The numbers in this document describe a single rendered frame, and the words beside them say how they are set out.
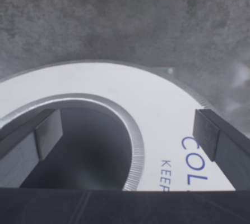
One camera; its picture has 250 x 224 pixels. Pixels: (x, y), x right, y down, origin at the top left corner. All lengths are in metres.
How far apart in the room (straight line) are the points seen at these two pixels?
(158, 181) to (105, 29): 0.89
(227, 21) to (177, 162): 0.90
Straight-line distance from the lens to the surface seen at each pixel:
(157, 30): 1.13
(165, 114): 0.66
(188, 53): 1.22
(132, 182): 0.50
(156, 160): 0.54
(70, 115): 0.83
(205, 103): 0.74
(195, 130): 0.17
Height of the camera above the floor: 1.06
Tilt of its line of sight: 49 degrees down
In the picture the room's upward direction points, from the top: 175 degrees counter-clockwise
